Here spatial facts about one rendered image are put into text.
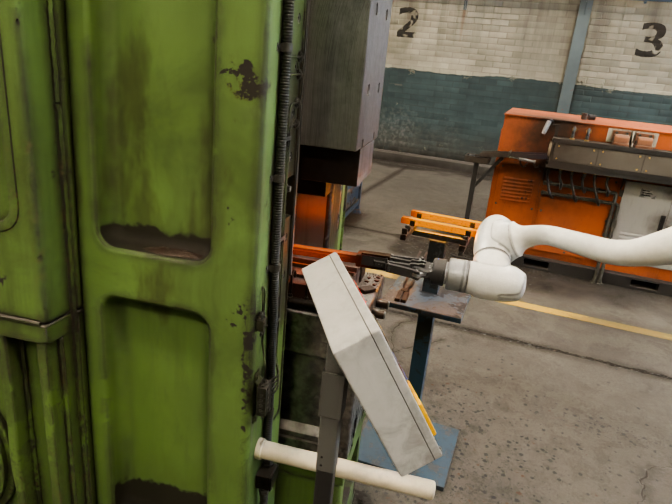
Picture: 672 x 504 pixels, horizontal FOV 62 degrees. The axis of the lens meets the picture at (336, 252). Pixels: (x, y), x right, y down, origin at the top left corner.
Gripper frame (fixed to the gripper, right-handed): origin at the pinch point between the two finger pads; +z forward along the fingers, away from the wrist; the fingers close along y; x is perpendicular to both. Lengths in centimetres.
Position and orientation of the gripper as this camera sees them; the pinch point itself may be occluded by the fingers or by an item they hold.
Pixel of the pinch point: (374, 260)
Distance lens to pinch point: 158.1
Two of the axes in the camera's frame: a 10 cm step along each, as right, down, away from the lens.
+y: 2.4, -3.0, 9.2
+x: 1.0, -9.4, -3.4
